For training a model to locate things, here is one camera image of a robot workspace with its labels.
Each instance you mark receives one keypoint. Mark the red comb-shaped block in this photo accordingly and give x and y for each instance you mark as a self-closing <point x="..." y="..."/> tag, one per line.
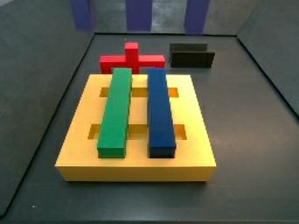
<point x="131" y="60"/>

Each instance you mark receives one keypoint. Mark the green bar block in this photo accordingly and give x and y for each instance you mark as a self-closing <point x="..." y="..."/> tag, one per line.
<point x="113" y="136"/>

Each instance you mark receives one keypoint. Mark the yellow slotted board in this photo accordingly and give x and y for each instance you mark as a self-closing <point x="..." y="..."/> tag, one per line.
<point x="79" y="163"/>

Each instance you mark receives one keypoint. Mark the black angle bracket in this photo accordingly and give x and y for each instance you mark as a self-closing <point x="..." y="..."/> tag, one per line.
<point x="192" y="55"/>

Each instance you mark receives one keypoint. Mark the blue bar block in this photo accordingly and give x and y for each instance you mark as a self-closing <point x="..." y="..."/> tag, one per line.
<point x="161" y="122"/>

